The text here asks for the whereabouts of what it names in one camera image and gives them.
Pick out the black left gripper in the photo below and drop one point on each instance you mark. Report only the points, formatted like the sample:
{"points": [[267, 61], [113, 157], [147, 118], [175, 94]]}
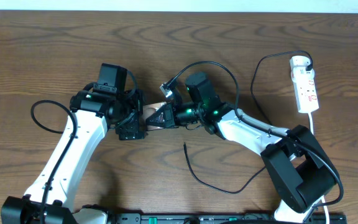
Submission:
{"points": [[132, 125]]}

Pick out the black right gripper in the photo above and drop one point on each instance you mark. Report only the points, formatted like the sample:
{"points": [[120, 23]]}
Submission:
{"points": [[169, 112]]}

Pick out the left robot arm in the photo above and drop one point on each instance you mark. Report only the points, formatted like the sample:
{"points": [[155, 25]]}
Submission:
{"points": [[91, 114]]}

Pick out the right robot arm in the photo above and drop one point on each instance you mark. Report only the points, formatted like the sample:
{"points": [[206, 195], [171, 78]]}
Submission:
{"points": [[300, 170]]}

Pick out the white USB charger adapter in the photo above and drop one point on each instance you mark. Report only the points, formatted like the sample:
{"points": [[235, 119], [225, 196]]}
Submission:
{"points": [[300, 63]]}

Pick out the white power strip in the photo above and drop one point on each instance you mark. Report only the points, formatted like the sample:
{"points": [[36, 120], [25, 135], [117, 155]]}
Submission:
{"points": [[305, 90]]}

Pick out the black mounting rail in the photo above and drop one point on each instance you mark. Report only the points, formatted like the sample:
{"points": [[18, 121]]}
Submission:
{"points": [[135, 218]]}

